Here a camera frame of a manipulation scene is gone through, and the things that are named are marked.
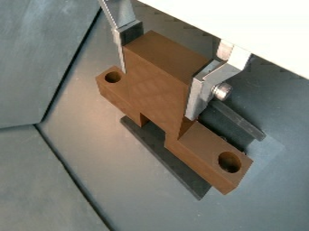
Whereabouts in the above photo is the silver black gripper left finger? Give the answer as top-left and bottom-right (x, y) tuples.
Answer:
(98, 0), (142, 72)

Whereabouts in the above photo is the brown T-shaped block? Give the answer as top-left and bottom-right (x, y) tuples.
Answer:
(94, 30), (254, 196)

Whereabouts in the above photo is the black angle fixture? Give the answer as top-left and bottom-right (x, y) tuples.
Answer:
(120, 101), (266, 199)

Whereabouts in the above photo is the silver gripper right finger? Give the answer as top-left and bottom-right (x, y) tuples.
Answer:
(185, 40), (251, 121)

